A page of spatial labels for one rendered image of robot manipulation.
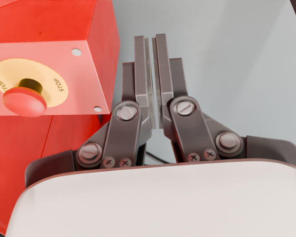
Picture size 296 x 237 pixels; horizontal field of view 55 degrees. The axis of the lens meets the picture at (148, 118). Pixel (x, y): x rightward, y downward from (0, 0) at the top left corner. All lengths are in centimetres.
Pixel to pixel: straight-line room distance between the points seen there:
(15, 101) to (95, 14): 11
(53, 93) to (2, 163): 42
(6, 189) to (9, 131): 13
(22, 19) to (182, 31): 99
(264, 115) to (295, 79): 30
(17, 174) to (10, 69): 50
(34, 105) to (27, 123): 53
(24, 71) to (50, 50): 4
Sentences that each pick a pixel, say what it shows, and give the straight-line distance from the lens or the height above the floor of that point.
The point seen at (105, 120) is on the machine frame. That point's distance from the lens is 165.
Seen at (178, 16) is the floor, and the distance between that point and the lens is 119.
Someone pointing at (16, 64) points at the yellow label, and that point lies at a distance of 29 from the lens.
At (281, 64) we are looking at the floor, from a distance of 145.
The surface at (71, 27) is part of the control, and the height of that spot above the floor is 76.
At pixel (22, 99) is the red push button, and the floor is 81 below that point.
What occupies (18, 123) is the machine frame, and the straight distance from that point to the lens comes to 77.
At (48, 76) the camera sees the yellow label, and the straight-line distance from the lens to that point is 29.
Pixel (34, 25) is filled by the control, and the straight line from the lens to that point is 28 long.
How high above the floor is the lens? 96
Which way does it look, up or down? 35 degrees down
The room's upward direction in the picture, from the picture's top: 177 degrees counter-clockwise
